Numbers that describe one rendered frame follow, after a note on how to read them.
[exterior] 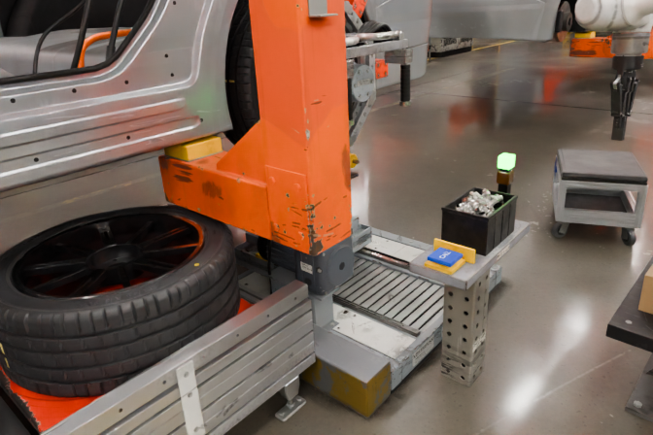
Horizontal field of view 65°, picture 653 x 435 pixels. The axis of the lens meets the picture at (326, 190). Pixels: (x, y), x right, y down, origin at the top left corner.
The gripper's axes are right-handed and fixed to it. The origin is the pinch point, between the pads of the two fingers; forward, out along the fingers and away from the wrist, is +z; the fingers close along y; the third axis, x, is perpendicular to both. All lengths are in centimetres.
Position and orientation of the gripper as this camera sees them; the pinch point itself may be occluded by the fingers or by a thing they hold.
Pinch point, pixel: (619, 127)
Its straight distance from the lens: 169.6
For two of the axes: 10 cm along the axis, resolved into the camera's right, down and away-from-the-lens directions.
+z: 0.4, 9.6, 2.8
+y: 7.9, -2.0, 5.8
